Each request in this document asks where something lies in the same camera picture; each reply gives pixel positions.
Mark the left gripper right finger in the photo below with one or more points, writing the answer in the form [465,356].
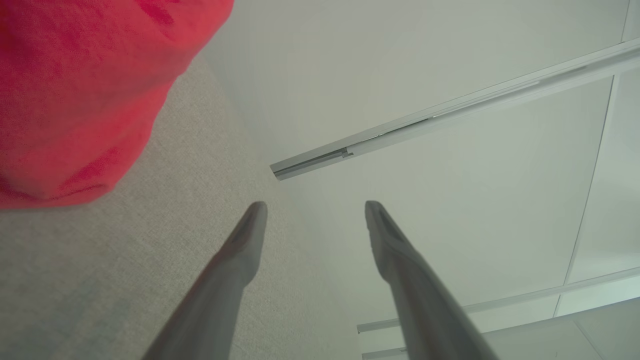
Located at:
[425,310]

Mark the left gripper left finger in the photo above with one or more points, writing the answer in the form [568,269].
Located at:
[220,300]

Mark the red shirt with white sleeves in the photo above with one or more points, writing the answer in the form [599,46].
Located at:
[75,90]

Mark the grey fabric sofa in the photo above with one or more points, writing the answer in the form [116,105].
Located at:
[125,275]

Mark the grey metal partition post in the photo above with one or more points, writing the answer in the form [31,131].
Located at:
[400,132]

